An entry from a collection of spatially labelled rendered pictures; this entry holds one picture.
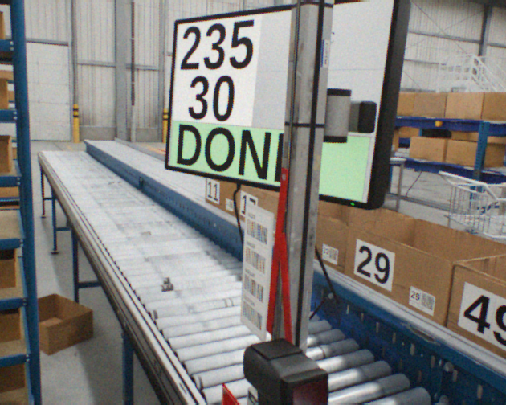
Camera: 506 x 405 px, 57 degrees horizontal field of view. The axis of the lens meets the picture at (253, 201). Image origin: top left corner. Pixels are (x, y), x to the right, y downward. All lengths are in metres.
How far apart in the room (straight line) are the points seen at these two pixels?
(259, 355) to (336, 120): 0.31
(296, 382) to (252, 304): 0.20
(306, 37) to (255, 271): 0.34
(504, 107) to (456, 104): 0.71
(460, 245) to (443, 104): 5.72
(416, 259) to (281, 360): 0.75
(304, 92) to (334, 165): 0.16
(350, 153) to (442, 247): 0.95
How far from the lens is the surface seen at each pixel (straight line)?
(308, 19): 0.60
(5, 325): 1.89
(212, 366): 1.26
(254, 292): 0.72
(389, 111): 0.69
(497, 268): 1.35
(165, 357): 1.29
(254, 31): 0.85
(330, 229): 1.55
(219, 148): 0.87
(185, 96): 0.96
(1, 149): 1.72
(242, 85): 0.84
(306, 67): 0.60
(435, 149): 6.90
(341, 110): 0.63
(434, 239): 1.63
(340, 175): 0.71
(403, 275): 1.33
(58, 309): 3.30
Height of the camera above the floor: 1.38
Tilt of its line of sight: 11 degrees down
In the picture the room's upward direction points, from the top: 3 degrees clockwise
